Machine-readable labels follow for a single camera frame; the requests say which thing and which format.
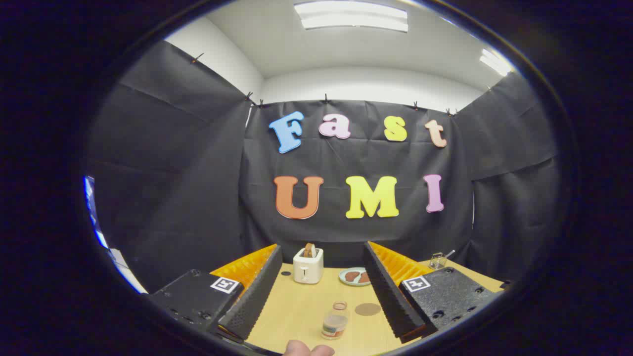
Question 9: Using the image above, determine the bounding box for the clear plastic juice bottle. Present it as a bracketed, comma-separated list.
[320, 301, 351, 341]

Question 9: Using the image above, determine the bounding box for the small ceiling light panel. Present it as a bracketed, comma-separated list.
[479, 48, 512, 77]

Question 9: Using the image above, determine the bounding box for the white toaster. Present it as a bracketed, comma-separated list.
[293, 247, 324, 285]

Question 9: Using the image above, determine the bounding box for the pale green plate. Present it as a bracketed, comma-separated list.
[339, 267, 371, 287]

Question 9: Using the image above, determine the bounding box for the wooden table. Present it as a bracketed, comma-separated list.
[245, 260, 505, 356]

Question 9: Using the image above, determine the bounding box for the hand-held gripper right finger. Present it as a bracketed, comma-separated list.
[363, 241, 497, 344]

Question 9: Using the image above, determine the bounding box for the white panel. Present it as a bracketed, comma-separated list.
[84, 176, 149, 295]

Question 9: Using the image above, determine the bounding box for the black backdrop cloth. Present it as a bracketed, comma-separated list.
[84, 40, 562, 295]

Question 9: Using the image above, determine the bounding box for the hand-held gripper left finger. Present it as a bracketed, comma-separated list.
[146, 243, 283, 344]

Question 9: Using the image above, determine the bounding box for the large ceiling light panel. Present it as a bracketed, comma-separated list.
[294, 1, 409, 33]

